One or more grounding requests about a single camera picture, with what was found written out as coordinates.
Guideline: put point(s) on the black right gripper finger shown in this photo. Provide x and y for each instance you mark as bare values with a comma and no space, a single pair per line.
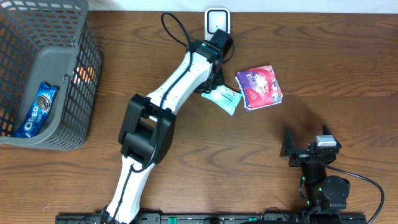
287,144
325,130

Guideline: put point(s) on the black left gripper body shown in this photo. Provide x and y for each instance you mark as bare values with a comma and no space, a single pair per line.
216,78

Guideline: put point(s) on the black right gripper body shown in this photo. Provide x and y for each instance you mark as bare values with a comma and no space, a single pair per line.
306,152

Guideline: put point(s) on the mint green tissue pack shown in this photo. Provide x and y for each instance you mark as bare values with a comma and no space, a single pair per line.
224,97

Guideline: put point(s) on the purple pink tissue pack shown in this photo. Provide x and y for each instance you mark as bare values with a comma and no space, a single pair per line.
259,87

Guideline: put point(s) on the orange tissue pack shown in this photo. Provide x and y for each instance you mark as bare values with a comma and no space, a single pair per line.
84,74

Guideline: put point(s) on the blue Oreo cookie pack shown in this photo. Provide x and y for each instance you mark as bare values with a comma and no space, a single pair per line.
38,112

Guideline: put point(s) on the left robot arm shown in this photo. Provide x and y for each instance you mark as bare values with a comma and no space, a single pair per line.
147,130

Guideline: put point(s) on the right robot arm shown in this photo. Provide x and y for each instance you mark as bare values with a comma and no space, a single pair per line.
326,195

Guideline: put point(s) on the grey plastic mesh basket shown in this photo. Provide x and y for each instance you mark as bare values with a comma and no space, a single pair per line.
46,41

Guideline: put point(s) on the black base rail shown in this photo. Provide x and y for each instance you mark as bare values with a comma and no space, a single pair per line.
156,218

